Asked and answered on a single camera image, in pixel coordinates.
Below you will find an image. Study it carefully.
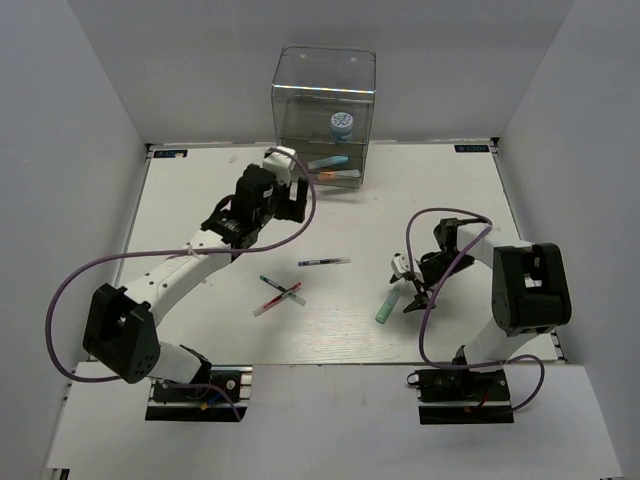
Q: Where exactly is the purple ink gel pen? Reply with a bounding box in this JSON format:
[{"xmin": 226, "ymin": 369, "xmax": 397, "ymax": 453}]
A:
[{"xmin": 297, "ymin": 257, "xmax": 351, "ymax": 267}]

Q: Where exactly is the purple cable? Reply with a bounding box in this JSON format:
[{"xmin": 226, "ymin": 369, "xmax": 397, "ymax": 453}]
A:
[
  {"xmin": 44, "ymin": 147, "xmax": 319, "ymax": 420},
  {"xmin": 403, "ymin": 207, "xmax": 546, "ymax": 411}
]

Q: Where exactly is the clear drawer organizer box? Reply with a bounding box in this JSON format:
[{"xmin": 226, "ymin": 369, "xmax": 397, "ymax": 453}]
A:
[{"xmin": 276, "ymin": 94, "xmax": 373, "ymax": 189}]

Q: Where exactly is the green highlighter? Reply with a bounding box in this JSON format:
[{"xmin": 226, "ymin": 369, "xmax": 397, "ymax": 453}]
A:
[{"xmin": 375, "ymin": 285, "xmax": 402, "ymax": 324}]

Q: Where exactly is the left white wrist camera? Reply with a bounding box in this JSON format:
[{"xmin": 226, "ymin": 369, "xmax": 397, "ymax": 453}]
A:
[{"xmin": 262, "ymin": 146, "xmax": 296, "ymax": 186}]

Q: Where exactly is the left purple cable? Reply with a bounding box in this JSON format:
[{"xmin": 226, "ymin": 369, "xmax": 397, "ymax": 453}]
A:
[{"xmin": 44, "ymin": 147, "xmax": 319, "ymax": 420}]

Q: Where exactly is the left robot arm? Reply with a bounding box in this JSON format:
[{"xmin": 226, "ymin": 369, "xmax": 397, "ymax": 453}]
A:
[{"xmin": 82, "ymin": 151, "xmax": 309, "ymax": 399}]

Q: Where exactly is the orange cap highlighter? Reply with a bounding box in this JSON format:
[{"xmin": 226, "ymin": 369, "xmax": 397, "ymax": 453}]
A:
[{"xmin": 309, "ymin": 169, "xmax": 361, "ymax": 182}]

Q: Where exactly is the clear acrylic organizer lid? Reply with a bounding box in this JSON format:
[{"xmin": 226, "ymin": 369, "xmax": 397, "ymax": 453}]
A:
[{"xmin": 269, "ymin": 45, "xmax": 377, "ymax": 146}]

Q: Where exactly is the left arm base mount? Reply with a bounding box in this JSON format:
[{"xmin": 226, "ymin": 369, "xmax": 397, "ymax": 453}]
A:
[{"xmin": 145, "ymin": 366, "xmax": 253, "ymax": 423}]

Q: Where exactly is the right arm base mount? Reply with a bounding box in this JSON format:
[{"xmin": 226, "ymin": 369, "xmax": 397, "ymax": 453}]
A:
[{"xmin": 407, "ymin": 369, "xmax": 514, "ymax": 425}]

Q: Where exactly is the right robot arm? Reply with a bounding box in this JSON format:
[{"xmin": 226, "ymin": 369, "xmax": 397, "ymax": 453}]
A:
[{"xmin": 390, "ymin": 218, "xmax": 572, "ymax": 399}]

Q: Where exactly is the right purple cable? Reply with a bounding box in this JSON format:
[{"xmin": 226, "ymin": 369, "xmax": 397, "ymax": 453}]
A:
[{"xmin": 403, "ymin": 207, "xmax": 546, "ymax": 411}]

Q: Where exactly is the green ink gel pen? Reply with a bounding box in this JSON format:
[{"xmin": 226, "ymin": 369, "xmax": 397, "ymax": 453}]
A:
[{"xmin": 259, "ymin": 275, "xmax": 306, "ymax": 306}]

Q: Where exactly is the red ink gel pen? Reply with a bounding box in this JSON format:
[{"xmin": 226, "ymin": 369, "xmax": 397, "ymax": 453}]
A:
[{"xmin": 253, "ymin": 282, "xmax": 302, "ymax": 317}]

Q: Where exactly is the blue highlighter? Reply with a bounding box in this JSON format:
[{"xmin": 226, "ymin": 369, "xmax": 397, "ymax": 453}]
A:
[{"xmin": 307, "ymin": 155, "xmax": 349, "ymax": 170}]

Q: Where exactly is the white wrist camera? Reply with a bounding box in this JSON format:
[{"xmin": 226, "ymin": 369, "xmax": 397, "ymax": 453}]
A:
[
  {"xmin": 262, "ymin": 146, "xmax": 296, "ymax": 186},
  {"xmin": 390, "ymin": 253, "xmax": 411, "ymax": 283}
]

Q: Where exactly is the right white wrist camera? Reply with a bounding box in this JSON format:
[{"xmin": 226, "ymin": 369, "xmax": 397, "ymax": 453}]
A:
[{"xmin": 390, "ymin": 253, "xmax": 411, "ymax": 283}]

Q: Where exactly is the blue cleaning gel jar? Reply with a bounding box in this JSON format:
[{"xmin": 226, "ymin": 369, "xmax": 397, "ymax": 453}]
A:
[{"xmin": 330, "ymin": 111, "xmax": 354, "ymax": 142}]

